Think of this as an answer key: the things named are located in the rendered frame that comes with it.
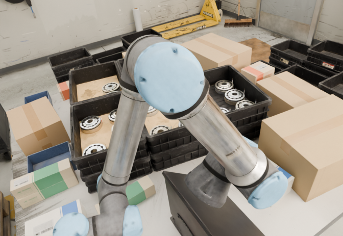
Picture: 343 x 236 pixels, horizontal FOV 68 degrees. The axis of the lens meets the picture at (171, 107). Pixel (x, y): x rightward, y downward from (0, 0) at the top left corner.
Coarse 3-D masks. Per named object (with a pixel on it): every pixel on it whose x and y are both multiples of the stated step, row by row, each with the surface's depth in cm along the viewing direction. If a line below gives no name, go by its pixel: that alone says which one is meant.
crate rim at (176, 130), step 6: (144, 126) 111; (180, 126) 107; (144, 132) 106; (162, 132) 105; (168, 132) 105; (174, 132) 106; (180, 132) 107; (150, 138) 103; (156, 138) 104; (162, 138) 106
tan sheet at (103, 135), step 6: (108, 114) 135; (102, 120) 131; (108, 120) 131; (102, 126) 127; (108, 126) 127; (96, 132) 124; (102, 132) 124; (108, 132) 124; (84, 138) 122; (90, 138) 121; (96, 138) 121; (102, 138) 120; (108, 138) 120; (84, 144) 118; (90, 144) 118; (108, 144) 117
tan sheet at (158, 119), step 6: (156, 114) 131; (162, 114) 131; (150, 120) 128; (156, 120) 127; (162, 120) 127; (168, 120) 126; (174, 120) 126; (150, 126) 124; (168, 126) 123; (174, 126) 122
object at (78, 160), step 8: (104, 96) 131; (112, 96) 131; (72, 104) 128; (80, 104) 128; (72, 112) 122; (72, 120) 117; (72, 128) 115; (72, 136) 108; (144, 136) 104; (72, 144) 104; (72, 152) 100; (96, 152) 100; (104, 152) 99; (72, 160) 97; (80, 160) 98; (88, 160) 99
